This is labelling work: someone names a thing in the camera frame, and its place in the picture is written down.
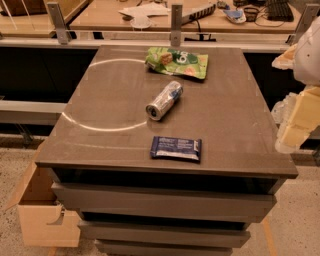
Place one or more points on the clear plastic lid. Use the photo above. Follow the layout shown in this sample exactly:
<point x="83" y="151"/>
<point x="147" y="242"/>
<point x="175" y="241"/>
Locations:
<point x="141" y="22"/>

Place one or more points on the cardboard box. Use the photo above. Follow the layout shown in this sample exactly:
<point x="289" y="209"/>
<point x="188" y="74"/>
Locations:
<point x="43" y="220"/>

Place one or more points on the dark blue snack bar wrapper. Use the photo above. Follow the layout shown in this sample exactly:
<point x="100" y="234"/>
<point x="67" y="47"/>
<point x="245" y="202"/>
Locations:
<point x="176" y="148"/>

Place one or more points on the green rice chip bag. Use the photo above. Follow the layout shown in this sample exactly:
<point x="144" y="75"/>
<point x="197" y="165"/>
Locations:
<point x="177" y="62"/>

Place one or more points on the metal bracket post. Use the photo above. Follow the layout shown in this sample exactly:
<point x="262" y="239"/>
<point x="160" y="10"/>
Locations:
<point x="310" y="12"/>
<point x="62" y="32"/>
<point x="176" y="23"/>

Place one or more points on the right metal bracket post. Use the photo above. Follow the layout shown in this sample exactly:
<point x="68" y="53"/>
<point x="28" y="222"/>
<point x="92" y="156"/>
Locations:
<point x="310" y="12"/>

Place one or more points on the black keyboard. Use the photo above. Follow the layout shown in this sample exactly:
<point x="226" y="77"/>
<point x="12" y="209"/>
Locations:
<point x="279" y="10"/>

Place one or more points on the middle metal bracket post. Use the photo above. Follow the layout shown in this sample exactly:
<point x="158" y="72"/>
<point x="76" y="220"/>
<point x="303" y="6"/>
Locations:
<point x="176" y="23"/>

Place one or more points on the silver blue drink can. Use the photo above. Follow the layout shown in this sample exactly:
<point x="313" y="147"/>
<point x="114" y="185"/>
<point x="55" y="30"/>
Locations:
<point x="164" y="101"/>

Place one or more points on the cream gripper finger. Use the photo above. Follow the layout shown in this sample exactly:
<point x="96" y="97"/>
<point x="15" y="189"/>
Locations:
<point x="285" y="61"/>
<point x="290" y="139"/>

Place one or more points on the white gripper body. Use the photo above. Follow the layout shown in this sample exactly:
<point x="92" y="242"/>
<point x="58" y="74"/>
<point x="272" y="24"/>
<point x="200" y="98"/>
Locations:
<point x="308" y="56"/>

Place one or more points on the grey drawer cabinet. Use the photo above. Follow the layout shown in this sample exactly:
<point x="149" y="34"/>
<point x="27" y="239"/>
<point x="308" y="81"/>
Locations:
<point x="98" y="155"/>

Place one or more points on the grey power strip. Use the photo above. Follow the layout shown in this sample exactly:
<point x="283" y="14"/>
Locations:
<point x="198" y="13"/>

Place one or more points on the blue white small object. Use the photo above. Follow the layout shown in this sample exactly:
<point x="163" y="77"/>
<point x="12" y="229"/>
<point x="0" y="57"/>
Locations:
<point x="235" y="16"/>

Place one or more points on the left metal bracket post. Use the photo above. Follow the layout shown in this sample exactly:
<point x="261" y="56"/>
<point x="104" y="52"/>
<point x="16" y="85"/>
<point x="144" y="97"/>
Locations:
<point x="62" y="32"/>

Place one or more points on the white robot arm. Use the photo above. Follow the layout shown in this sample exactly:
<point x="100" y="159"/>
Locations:
<point x="306" y="66"/>

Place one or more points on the white papers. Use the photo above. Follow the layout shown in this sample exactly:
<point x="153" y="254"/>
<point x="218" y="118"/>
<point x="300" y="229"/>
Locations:
<point x="150" y="9"/>

